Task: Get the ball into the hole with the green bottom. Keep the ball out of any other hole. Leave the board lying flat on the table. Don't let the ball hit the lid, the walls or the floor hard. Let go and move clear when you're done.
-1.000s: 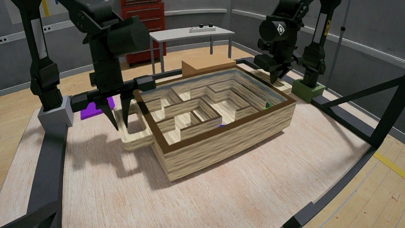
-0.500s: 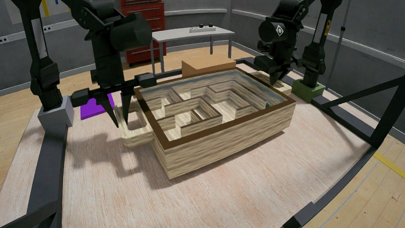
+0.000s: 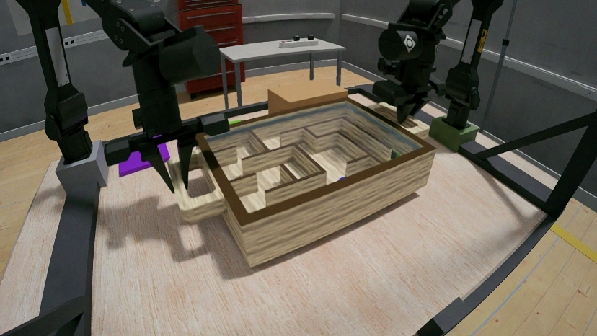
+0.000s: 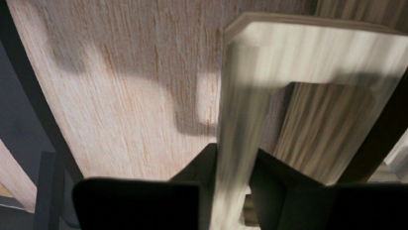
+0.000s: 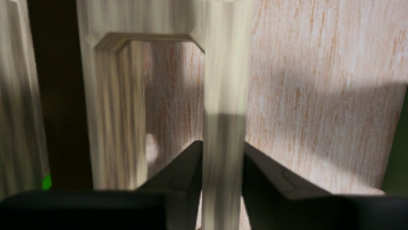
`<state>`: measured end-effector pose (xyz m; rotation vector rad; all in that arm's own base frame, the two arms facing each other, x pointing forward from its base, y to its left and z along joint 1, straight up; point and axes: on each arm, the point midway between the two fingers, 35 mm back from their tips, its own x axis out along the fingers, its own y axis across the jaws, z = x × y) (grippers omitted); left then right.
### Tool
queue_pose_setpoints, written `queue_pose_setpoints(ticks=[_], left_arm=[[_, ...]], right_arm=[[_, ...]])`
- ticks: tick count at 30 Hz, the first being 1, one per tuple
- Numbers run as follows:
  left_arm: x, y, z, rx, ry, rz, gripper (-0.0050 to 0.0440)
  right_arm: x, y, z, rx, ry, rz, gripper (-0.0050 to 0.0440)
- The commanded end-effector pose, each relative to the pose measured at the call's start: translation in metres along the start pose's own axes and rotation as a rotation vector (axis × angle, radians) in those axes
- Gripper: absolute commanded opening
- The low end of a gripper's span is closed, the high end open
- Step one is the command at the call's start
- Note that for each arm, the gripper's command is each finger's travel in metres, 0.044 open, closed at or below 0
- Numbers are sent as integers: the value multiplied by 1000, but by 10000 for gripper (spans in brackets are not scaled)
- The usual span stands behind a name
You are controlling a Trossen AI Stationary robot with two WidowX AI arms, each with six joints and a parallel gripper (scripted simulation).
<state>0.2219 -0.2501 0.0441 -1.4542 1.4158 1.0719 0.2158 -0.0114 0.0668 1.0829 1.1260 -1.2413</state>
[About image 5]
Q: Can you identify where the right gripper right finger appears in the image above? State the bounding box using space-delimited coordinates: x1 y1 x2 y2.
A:
242 141 408 230

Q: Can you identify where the wooden maze board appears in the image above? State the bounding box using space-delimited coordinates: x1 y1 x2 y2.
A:
0 0 254 230

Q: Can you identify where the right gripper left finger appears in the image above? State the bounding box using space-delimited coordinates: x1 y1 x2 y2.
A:
0 140 203 230

